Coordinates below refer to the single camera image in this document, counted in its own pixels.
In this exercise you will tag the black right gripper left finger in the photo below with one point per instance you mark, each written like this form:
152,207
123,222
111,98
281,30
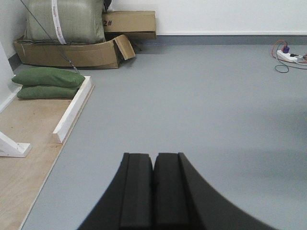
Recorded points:
127,202

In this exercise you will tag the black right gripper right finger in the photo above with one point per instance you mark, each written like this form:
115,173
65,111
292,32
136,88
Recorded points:
184,200

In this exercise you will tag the plywood base platform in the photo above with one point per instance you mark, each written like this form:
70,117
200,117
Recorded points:
32,135

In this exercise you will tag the open cardboard box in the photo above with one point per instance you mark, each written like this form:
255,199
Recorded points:
107,55

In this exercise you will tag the green sandbag lower far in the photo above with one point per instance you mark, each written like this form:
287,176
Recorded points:
46,92

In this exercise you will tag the green sandbag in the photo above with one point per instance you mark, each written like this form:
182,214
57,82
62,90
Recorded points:
46,92
49,77

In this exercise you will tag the green sandbag upper far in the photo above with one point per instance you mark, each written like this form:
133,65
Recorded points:
49,77

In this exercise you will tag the white power strip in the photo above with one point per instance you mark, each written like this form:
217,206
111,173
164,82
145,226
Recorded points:
286,56

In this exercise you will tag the closed cardboard box 2# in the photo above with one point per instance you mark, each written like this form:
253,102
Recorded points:
138,25

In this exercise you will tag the purple plug adapter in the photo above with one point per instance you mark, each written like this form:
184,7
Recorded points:
285,49

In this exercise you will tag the large grey-green woven sack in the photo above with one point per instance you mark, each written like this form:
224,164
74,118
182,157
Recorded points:
65,21

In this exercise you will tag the white wooden door frame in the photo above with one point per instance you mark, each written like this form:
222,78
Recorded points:
10,148

